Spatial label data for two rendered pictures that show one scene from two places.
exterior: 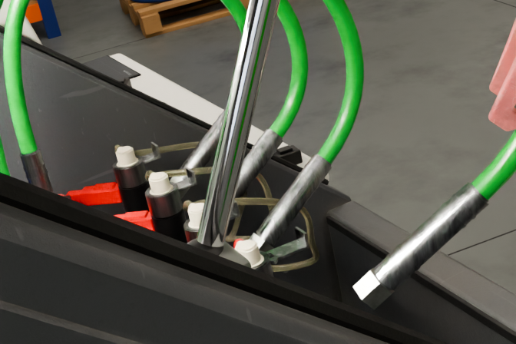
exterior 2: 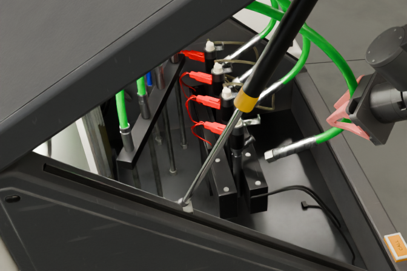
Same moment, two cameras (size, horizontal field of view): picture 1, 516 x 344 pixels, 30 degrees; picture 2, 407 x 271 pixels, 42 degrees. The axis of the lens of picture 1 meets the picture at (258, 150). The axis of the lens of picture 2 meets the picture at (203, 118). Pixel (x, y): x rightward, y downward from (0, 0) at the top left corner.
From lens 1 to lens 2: 37 cm
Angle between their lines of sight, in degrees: 24
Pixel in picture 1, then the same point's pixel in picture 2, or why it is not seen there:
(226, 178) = (192, 192)
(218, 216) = (188, 198)
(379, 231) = (311, 93)
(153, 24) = not seen: outside the picture
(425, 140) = not seen: outside the picture
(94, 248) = (152, 215)
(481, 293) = (335, 140)
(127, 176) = (208, 55)
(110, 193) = (200, 57)
